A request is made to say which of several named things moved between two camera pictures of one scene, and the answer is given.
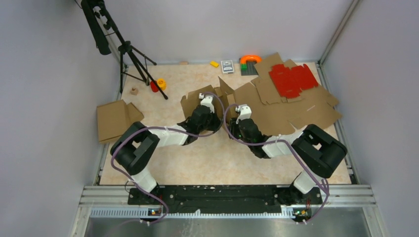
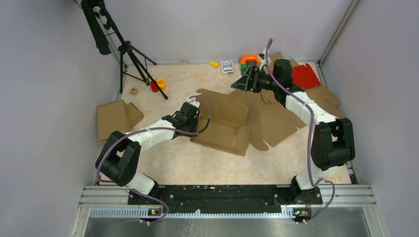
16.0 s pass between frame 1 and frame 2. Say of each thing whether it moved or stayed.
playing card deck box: stayed
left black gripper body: moved
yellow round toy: stayed
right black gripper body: moved
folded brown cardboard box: stayed
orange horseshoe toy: stayed
